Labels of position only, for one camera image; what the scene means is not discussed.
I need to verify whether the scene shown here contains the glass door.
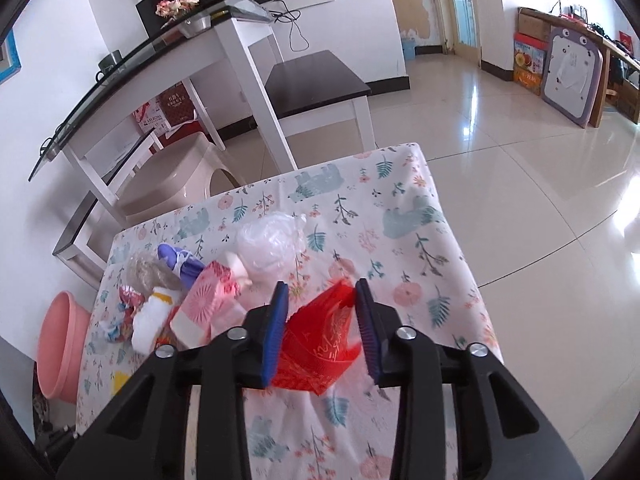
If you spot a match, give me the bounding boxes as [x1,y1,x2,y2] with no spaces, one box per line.
[442,0,483,61]

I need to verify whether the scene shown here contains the purple packet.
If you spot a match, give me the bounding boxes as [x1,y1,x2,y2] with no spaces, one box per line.
[157,243,205,291]

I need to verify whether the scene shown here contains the beige plastic stool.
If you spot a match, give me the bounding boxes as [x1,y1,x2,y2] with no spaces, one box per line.
[117,131,241,221]

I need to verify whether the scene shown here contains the pink plastic basin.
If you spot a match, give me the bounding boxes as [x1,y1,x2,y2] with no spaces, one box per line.
[36,291,92,406]

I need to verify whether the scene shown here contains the silver flat device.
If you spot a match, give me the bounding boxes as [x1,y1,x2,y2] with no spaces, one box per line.
[180,0,273,38]

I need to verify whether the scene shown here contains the floral tablecloth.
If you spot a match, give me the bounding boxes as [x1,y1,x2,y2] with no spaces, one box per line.
[75,142,506,480]

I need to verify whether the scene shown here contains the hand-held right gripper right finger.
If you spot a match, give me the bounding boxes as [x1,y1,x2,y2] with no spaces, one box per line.
[354,278,586,480]

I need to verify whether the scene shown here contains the white glass-top desk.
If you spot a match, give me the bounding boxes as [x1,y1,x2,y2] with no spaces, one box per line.
[27,0,301,233]

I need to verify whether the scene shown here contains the cardboard box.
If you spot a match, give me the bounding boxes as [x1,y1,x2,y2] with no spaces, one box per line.
[615,80,640,123]

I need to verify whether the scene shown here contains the orange fruit box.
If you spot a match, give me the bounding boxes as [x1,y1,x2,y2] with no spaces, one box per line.
[512,67,543,96]

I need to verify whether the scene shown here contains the red fruit box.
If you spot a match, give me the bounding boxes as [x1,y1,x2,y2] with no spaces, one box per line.
[514,34,548,81]

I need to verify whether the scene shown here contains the black cup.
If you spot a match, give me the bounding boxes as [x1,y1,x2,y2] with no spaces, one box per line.
[96,50,128,83]

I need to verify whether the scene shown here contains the crumpled clear wrapper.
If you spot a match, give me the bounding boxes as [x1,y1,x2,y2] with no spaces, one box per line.
[125,253,183,293]

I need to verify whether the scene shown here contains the red blue snack wrapper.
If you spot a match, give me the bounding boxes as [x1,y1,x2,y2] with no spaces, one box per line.
[97,285,146,343]

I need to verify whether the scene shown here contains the white red gift bag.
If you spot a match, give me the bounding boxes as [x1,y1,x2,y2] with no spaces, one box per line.
[132,102,166,133]

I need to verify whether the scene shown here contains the black cable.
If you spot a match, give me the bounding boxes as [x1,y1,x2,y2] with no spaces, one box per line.
[267,0,311,53]

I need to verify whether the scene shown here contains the red plastic bag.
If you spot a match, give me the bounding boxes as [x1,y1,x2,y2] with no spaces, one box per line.
[272,280,363,397]

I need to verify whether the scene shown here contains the pink paper carton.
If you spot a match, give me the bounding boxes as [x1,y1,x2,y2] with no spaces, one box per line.
[170,260,241,348]

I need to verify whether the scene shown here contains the blue picture frame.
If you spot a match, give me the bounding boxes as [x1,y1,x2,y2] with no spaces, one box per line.
[0,27,23,86]

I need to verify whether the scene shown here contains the grey cartoon board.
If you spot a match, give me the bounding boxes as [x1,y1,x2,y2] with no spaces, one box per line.
[542,26,606,128]

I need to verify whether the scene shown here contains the clear plastic bag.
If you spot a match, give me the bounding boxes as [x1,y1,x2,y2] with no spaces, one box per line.
[236,212,307,283]

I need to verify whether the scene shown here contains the dried flower bunch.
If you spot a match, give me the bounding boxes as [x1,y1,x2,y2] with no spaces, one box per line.
[155,0,201,18]

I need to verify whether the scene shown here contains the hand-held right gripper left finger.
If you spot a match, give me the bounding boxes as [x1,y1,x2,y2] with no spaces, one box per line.
[55,281,290,480]

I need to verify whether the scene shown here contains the dark red gift bag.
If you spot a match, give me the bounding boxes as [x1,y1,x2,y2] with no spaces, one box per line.
[157,85,201,128]

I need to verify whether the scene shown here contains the wooden table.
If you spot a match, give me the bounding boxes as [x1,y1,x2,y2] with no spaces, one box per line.
[520,7,640,128]

